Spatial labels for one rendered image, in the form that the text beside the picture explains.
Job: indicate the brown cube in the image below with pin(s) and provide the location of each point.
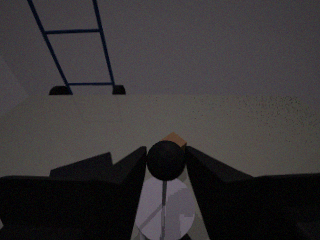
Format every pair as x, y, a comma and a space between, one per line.
177, 139

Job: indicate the glass french press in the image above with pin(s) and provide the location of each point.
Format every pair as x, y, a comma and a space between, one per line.
166, 207

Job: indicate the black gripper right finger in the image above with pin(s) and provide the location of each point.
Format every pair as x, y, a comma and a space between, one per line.
237, 206

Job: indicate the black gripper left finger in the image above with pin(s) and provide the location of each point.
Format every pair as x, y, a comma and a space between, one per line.
106, 204

